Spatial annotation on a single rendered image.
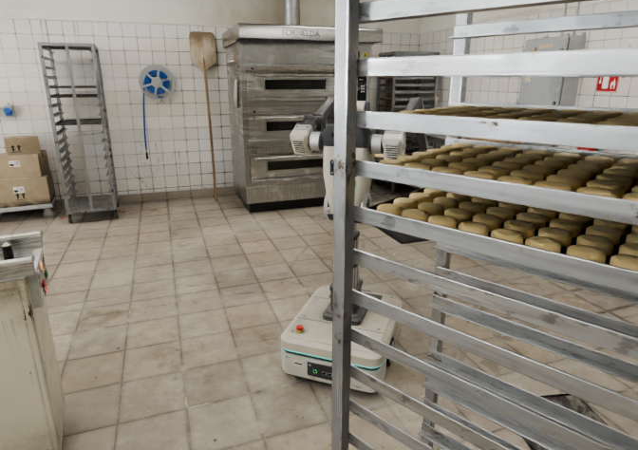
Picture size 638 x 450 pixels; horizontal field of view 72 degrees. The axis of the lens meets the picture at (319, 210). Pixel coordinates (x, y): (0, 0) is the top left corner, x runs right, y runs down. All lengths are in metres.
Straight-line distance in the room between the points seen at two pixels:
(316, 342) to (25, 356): 1.19
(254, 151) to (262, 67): 0.89
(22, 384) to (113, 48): 4.44
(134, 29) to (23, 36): 1.12
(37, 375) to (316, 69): 4.04
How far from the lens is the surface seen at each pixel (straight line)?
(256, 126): 4.91
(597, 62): 0.67
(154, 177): 5.94
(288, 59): 5.00
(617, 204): 0.67
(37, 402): 2.03
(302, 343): 2.25
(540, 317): 0.75
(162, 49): 5.83
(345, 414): 1.08
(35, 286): 1.86
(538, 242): 0.76
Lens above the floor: 1.48
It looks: 17 degrees down
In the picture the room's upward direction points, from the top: straight up
